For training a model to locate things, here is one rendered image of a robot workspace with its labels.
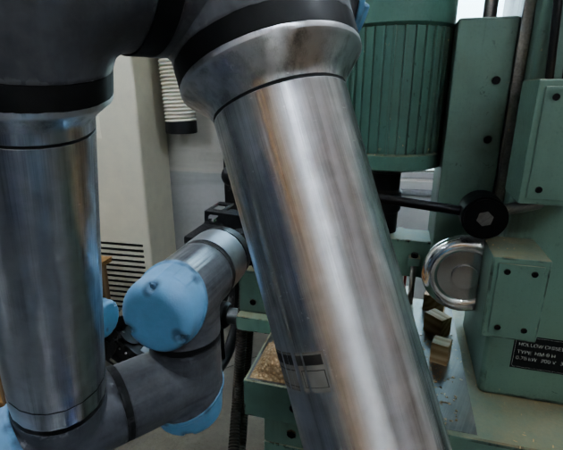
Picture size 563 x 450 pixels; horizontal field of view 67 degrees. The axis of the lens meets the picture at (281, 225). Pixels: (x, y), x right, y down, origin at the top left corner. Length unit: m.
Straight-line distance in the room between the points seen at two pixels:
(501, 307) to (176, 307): 0.44
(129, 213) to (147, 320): 1.83
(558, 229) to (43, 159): 0.65
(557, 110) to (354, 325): 0.44
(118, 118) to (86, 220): 1.87
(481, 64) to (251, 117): 0.52
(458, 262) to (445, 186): 0.12
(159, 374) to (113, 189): 1.83
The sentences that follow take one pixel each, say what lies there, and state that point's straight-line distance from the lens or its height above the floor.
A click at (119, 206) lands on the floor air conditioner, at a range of 2.24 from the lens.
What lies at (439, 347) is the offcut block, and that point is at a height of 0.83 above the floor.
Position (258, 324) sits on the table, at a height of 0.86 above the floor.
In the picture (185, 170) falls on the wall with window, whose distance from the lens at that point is 2.36.
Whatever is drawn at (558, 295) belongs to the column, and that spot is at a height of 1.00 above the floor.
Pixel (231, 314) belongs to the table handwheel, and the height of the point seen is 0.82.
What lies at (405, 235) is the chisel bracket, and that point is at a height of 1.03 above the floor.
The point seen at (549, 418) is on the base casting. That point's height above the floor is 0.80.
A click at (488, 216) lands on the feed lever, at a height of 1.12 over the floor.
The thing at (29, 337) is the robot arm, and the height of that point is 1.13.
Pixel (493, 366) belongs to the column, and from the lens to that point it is 0.81.
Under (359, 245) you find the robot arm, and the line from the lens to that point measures 0.23.
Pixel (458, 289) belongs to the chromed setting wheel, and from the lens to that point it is 0.71.
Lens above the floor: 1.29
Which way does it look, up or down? 18 degrees down
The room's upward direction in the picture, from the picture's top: straight up
